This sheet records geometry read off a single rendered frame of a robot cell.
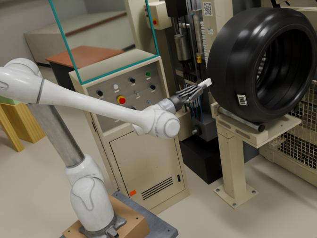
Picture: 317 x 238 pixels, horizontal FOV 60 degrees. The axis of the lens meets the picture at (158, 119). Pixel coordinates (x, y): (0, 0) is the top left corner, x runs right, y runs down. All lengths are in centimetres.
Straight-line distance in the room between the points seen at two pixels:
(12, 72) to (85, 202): 60
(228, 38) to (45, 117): 94
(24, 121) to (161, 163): 245
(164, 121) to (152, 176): 119
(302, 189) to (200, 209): 84
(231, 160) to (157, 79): 83
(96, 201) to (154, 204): 111
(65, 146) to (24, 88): 39
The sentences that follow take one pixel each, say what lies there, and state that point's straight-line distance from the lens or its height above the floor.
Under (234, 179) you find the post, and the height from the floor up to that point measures 22.
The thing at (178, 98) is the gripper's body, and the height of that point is 125.
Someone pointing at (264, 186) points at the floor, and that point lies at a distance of 255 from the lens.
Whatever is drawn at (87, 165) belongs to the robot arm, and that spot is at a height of 102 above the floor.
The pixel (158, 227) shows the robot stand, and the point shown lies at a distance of 150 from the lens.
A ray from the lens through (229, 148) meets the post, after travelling 208.
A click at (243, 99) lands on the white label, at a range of 139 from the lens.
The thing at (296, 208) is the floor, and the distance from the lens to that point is 241.
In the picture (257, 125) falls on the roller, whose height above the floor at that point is 92.
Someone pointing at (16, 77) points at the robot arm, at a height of 155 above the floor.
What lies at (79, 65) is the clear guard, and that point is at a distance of 169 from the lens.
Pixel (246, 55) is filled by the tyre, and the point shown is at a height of 135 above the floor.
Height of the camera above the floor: 179
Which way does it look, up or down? 29 degrees down
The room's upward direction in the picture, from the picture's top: 14 degrees counter-clockwise
